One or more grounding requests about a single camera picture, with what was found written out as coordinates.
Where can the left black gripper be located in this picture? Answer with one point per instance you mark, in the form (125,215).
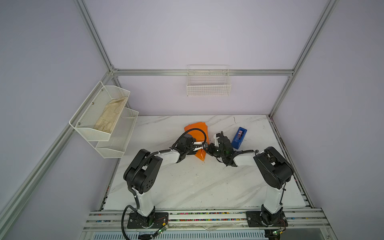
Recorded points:
(192,152)

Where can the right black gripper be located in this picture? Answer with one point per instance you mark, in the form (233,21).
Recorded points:
(209,148)

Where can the yellow orange wrapping paper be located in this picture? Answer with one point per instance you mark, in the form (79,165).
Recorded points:
(201,154)

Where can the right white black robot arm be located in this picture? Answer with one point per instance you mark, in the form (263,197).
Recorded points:
(273,167)

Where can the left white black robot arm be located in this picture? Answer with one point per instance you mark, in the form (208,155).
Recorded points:
(142,172)

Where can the blue tape dispenser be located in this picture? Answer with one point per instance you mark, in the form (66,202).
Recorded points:
(238,138)

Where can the lower white mesh shelf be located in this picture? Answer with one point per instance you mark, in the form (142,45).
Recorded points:
(116,147)

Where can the white mesh shelf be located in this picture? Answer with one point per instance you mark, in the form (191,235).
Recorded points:
(97,118)
(116,147)

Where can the beige cloth in shelf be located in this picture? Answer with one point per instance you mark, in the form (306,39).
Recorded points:
(110,115)

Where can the upper white mesh shelf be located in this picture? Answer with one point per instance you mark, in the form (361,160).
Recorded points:
(97,118)

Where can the white wire wall basket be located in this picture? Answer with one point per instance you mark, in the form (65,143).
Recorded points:
(208,80)

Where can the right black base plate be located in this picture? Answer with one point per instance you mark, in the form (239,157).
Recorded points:
(266,219)

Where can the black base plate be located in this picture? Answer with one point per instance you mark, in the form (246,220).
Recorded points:
(266,219)
(155,220)

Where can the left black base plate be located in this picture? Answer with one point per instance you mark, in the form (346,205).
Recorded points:
(155,220)

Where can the aluminium frame rail front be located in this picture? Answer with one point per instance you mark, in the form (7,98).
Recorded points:
(210,220)

